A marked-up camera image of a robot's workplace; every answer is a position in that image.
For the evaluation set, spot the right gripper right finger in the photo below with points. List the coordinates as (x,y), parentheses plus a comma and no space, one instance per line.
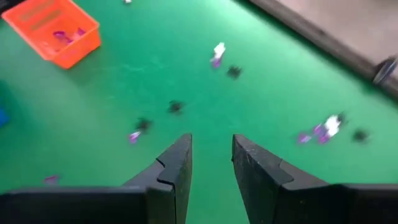
(261,186)

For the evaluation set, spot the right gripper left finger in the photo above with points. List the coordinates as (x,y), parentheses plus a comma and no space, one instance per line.
(168,186)

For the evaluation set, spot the purple plastic witch hat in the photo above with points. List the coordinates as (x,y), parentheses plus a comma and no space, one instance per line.
(320,130)
(215,63)
(303,138)
(134,137)

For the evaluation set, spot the black plastic spider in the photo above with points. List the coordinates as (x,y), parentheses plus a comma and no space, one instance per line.
(342,117)
(360,135)
(143,124)
(234,71)

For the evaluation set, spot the orange plastic basket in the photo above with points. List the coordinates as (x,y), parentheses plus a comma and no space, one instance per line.
(74,53)

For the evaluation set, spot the black table clamp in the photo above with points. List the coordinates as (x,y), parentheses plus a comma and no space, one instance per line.
(385,70)

